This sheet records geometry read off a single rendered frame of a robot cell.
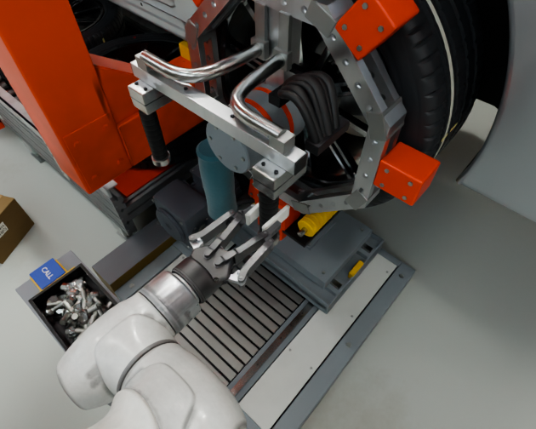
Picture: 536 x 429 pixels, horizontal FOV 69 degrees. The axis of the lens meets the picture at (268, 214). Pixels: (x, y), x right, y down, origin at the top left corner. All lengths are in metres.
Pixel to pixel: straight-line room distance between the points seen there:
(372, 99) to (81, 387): 0.62
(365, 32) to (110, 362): 0.60
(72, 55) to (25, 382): 1.10
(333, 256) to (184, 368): 0.96
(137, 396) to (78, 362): 0.13
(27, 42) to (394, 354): 1.41
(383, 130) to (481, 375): 1.10
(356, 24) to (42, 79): 0.70
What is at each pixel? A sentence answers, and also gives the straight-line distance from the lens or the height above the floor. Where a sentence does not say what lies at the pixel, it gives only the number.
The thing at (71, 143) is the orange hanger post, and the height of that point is 0.71.
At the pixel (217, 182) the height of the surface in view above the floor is 0.66.
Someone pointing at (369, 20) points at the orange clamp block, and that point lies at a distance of 0.67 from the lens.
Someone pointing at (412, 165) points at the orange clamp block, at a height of 0.88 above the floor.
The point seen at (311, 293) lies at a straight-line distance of 1.39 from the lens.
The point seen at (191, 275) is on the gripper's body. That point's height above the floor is 0.87.
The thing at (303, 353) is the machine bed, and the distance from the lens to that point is 1.40.
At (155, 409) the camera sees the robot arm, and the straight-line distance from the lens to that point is 0.49.
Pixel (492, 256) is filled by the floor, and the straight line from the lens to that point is 1.90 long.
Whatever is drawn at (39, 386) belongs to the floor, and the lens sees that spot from 1.64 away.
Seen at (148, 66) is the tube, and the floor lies 0.99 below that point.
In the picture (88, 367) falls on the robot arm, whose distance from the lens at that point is 0.60.
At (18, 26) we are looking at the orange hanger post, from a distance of 1.01.
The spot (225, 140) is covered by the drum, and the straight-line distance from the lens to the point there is 0.81.
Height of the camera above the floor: 1.41
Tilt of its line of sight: 52 degrees down
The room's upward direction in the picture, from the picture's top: straight up
